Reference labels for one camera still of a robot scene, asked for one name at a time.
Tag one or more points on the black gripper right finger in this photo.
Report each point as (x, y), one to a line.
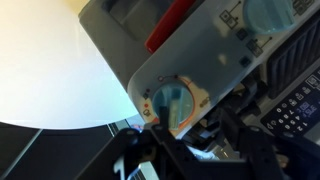
(256, 150)

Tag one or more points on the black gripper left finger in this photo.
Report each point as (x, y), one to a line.
(150, 156)

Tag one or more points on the blue knob with red arc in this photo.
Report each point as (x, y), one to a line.
(181, 100)

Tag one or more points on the blue toy oven knob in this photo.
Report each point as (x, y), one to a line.
(269, 15)

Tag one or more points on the black oven keypad panel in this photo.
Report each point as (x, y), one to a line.
(296, 110)

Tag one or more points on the black stove top grate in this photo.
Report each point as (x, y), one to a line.
(293, 56)

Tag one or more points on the grey toy oven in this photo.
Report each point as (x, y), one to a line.
(206, 60)

